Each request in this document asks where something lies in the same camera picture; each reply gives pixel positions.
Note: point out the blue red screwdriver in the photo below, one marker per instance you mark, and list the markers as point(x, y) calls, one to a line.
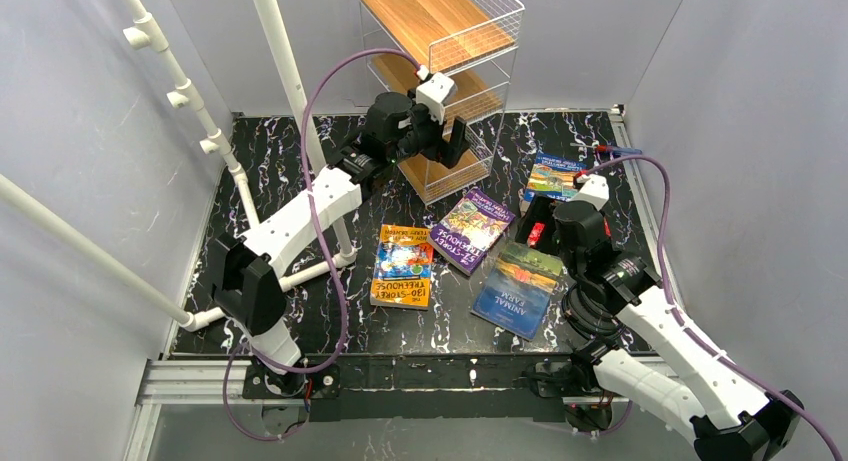
point(607, 151)

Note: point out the blue animal farm book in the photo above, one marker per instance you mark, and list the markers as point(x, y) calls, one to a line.
point(517, 291)

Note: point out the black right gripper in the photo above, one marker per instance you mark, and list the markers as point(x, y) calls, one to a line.
point(539, 215)

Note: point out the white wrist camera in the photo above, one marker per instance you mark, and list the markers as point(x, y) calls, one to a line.
point(592, 188)
point(434, 91)

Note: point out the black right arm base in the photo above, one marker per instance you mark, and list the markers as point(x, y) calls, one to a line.
point(588, 407)

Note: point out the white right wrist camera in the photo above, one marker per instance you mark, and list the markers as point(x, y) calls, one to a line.
point(592, 188)

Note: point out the purple 52-storey treehouse book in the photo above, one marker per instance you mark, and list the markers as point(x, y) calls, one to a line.
point(470, 229)

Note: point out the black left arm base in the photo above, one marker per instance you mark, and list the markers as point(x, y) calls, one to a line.
point(291, 382)

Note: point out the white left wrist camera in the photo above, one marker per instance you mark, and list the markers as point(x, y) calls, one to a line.
point(434, 91)

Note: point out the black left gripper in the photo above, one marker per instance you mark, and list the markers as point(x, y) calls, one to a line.
point(436, 138)

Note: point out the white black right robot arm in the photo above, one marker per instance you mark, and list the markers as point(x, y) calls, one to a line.
point(721, 414)

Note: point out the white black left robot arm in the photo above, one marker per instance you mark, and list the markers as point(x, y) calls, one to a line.
point(246, 270)

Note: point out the white wire wooden shelf rack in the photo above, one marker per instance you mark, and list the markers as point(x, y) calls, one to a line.
point(458, 57)

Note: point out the orange 130-storey treehouse book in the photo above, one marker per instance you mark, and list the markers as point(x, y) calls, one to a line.
point(402, 274)

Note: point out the blue 91-storey treehouse book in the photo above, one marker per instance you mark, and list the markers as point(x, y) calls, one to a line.
point(551, 176)

